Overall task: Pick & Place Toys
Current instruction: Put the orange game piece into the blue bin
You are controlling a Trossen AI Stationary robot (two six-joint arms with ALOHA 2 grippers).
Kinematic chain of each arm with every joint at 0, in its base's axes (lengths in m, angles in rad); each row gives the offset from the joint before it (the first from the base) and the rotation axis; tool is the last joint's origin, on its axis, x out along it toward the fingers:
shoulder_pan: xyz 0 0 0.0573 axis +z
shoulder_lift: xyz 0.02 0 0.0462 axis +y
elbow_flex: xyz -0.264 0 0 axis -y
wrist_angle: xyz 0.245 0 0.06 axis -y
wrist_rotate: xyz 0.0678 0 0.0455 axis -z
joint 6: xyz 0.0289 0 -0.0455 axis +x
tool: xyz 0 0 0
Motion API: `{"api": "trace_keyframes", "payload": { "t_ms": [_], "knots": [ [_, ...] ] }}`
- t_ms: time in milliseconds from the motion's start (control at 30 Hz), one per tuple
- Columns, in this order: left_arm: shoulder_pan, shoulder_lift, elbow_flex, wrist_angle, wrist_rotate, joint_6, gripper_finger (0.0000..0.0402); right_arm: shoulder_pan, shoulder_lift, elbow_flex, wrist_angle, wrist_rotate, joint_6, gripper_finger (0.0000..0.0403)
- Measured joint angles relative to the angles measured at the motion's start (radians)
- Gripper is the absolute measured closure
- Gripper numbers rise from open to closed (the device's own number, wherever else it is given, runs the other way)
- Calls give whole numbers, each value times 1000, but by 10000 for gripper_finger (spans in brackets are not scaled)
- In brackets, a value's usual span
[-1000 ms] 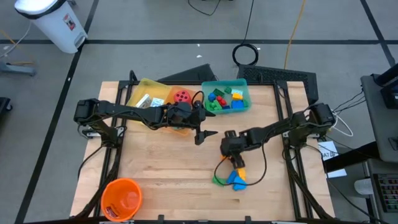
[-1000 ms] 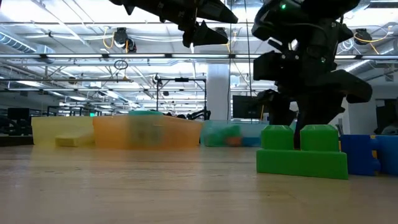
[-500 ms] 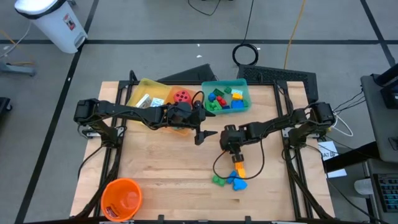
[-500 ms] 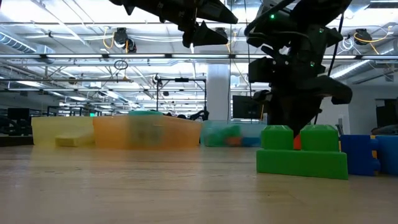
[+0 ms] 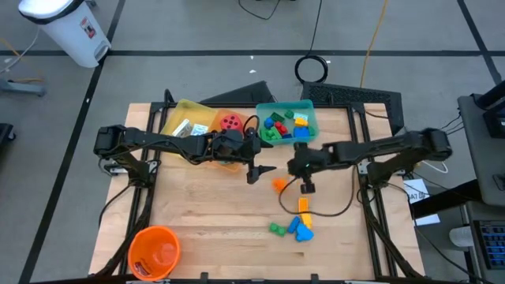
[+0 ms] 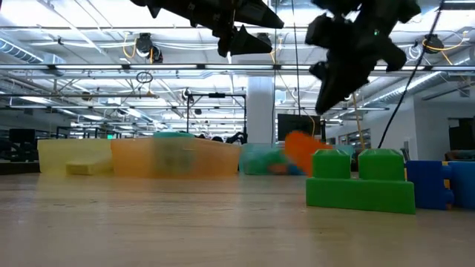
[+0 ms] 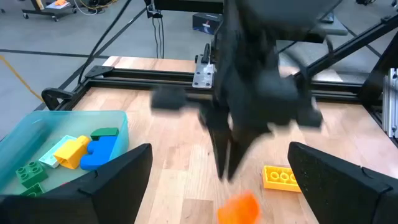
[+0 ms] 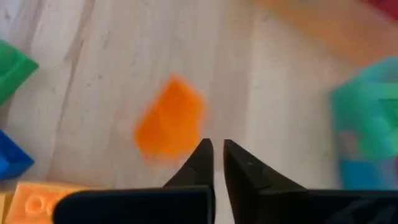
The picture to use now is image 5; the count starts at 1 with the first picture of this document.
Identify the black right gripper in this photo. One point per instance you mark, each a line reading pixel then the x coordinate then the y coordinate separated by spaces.
pixel 305 159

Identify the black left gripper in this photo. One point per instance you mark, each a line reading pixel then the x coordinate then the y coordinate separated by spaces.
pixel 236 146

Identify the blue round-stud toy block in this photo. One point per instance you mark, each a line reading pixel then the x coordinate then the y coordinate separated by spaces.
pixel 301 132

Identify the small dark blue block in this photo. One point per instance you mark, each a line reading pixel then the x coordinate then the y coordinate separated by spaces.
pixel 288 136

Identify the small red-orange toy block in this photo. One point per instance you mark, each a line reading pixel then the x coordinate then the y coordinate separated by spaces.
pixel 279 184

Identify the red toy block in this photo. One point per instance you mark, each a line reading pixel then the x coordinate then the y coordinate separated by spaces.
pixel 281 128

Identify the small blue toy block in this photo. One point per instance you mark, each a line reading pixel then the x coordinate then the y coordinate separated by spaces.
pixel 269 123

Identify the yellow toy block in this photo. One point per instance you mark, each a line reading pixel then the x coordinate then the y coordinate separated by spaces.
pixel 307 221
pixel 301 123

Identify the dark green block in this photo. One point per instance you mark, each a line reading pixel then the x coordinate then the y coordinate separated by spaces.
pixel 277 117

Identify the orange toy block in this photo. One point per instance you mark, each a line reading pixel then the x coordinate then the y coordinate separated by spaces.
pixel 304 205

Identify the red foam die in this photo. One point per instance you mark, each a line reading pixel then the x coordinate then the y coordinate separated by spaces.
pixel 231 122

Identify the small green square block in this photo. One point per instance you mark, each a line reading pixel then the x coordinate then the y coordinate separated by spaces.
pixel 289 114

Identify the long blue toy block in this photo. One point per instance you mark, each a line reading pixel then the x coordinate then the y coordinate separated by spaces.
pixel 294 225

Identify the white blue playing card box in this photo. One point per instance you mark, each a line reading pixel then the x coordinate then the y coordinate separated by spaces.
pixel 199 130

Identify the light blue toy block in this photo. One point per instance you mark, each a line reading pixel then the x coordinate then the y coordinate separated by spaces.
pixel 304 234

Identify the black-patterned playing card box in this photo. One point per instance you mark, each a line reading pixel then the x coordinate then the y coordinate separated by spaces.
pixel 182 128

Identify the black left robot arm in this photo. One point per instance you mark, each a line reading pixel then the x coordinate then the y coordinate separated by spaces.
pixel 138 140

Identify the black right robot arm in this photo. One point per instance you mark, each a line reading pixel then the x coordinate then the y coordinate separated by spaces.
pixel 375 148

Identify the orange translucent plastic bin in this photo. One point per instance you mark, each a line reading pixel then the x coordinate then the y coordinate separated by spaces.
pixel 230 165

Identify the teal translucent plastic bin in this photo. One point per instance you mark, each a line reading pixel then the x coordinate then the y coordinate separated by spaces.
pixel 307 106

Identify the black flat panel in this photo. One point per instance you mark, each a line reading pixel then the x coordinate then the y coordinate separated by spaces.
pixel 248 94

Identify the yellow translucent plastic bin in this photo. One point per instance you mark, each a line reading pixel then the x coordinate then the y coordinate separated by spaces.
pixel 185 112

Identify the white paper sheet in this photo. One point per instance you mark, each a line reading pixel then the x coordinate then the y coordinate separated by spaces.
pixel 414 195

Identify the black desk crossbar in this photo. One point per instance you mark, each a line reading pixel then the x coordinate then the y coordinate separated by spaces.
pixel 446 197

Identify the orange plastic bucket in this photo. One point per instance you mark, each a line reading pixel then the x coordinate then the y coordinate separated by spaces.
pixel 154 252

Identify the red wrapper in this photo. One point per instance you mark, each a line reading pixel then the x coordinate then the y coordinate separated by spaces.
pixel 142 269

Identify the grey rounded device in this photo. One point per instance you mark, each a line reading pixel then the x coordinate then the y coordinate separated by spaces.
pixel 459 236

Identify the grey desk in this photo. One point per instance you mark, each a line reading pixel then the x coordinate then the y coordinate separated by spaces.
pixel 481 158

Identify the black desk monitor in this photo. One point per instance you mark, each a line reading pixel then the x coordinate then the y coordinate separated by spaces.
pixel 495 118

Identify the blue-lit keyboard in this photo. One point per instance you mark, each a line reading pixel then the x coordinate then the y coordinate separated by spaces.
pixel 493 244

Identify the white trash can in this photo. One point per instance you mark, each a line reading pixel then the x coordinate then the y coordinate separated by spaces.
pixel 67 31

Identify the grey stand foot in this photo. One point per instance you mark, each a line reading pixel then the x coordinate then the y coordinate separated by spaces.
pixel 23 87

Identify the black equipment base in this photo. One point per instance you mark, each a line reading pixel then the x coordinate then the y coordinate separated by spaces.
pixel 6 136

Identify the black metal table frame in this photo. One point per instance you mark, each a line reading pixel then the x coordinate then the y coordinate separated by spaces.
pixel 158 105

